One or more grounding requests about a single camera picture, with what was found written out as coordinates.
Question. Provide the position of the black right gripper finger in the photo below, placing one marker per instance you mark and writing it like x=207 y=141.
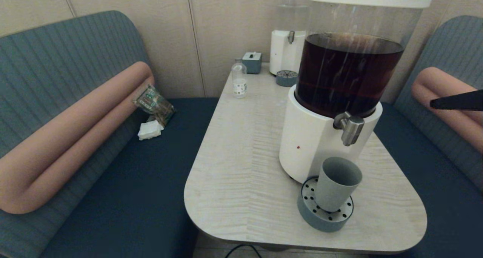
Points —
x=464 y=106
x=468 y=98

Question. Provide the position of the steel dispenser tap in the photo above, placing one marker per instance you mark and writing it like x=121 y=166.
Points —
x=351 y=128

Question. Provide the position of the grey plastic cup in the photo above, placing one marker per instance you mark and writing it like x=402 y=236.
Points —
x=334 y=190

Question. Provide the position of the pink bolster cushion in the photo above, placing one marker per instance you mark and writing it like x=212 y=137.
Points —
x=75 y=122
x=449 y=126

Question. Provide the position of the teal upholstered bench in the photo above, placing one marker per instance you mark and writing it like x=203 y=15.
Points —
x=56 y=54
x=453 y=43

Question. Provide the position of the large white tea dispenser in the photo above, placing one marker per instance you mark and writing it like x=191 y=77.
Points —
x=339 y=73

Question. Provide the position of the small blue perforated drip tray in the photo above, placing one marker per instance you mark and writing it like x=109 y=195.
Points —
x=286 y=78

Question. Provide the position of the round grey drip tray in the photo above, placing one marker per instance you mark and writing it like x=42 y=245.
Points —
x=320 y=220

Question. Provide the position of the small white water dispenser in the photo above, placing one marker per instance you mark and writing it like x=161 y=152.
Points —
x=285 y=50

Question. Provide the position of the small blue-grey box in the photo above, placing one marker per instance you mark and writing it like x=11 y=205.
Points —
x=251 y=62

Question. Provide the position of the clear plastic bottle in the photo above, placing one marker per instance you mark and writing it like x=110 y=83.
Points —
x=239 y=80

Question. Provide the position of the white tissue pack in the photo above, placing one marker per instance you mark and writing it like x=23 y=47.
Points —
x=150 y=129

